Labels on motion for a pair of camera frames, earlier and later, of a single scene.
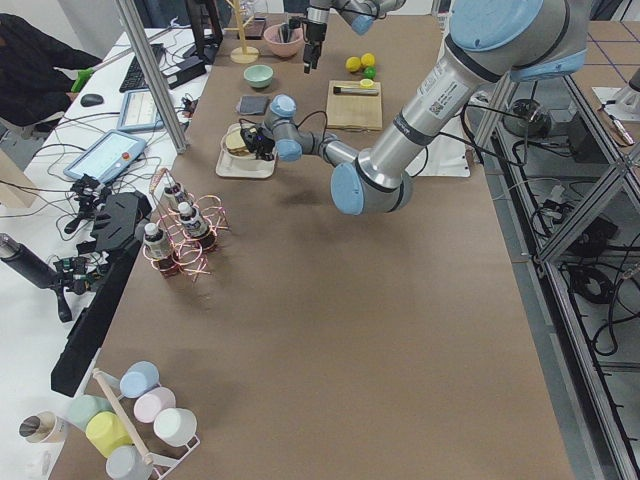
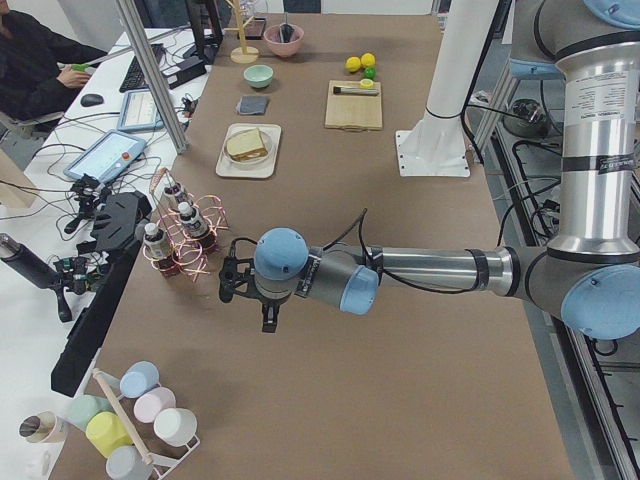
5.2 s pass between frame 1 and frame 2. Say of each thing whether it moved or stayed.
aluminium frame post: stayed
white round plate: moved
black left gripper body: moved
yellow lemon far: stayed
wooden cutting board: stayed
